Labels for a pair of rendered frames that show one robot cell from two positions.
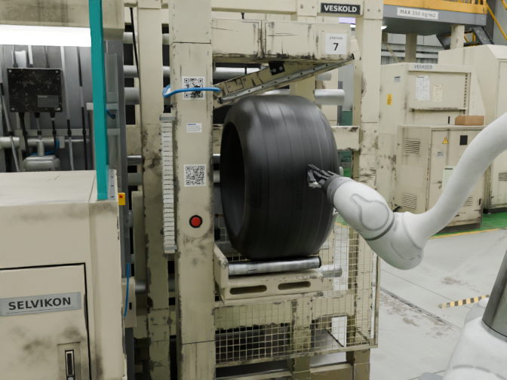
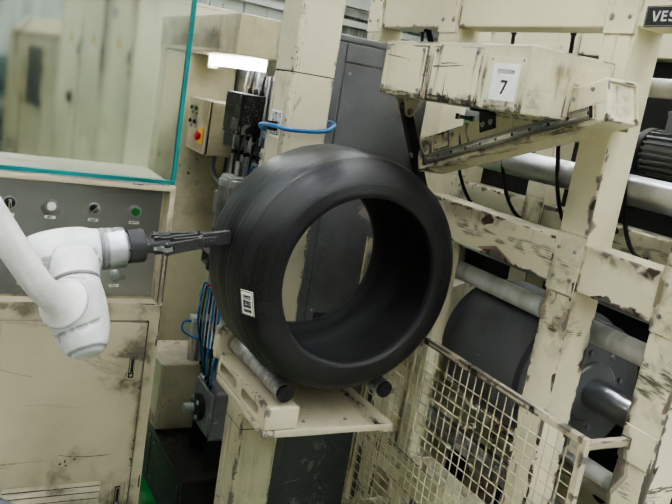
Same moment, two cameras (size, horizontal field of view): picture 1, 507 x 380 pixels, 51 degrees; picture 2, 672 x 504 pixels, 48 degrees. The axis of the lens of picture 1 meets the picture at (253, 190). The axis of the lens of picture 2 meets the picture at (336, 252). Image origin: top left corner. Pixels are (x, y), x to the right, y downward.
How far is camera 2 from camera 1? 242 cm
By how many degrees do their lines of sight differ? 75
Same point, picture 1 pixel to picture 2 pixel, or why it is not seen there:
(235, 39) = (404, 71)
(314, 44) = (480, 82)
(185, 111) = (267, 149)
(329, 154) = (253, 226)
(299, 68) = (513, 126)
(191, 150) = not seen: hidden behind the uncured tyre
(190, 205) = not seen: hidden behind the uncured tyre
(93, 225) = not seen: outside the picture
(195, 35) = (285, 61)
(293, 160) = (229, 221)
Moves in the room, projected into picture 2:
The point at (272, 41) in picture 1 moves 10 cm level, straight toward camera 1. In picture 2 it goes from (436, 74) to (398, 67)
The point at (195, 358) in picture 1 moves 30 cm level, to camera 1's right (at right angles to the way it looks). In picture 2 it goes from (228, 436) to (237, 489)
